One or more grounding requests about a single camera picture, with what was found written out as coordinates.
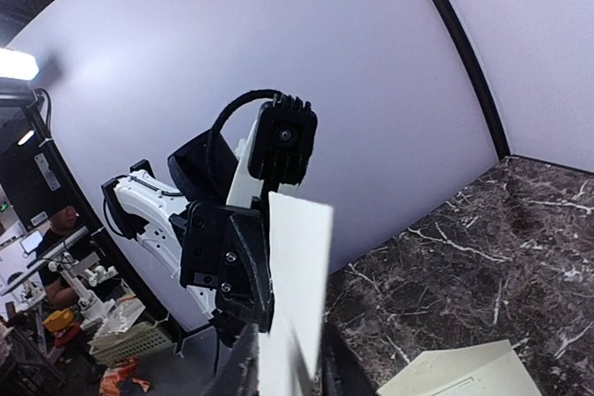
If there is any white led light bar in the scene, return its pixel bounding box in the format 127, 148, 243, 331
0, 48, 39, 82

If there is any left black frame post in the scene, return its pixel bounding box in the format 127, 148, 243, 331
432, 0, 511, 160

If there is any person in black clothes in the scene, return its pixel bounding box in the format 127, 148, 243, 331
39, 196, 94, 313

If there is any cream paper envelope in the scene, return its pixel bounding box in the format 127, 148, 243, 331
378, 339, 541, 396

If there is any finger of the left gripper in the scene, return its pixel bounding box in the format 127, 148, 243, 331
215, 210, 274, 333

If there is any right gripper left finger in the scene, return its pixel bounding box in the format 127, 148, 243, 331
215, 324, 259, 396

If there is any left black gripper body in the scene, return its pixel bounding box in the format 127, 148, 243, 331
179, 200, 241, 294

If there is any beige lined letter sheet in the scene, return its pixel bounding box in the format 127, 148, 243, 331
258, 193, 333, 395

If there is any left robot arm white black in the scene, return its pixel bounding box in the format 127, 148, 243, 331
102, 134, 274, 333

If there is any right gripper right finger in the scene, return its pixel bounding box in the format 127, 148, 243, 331
320, 322, 376, 396

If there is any white plastic basket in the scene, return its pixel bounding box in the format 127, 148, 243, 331
87, 315, 173, 365

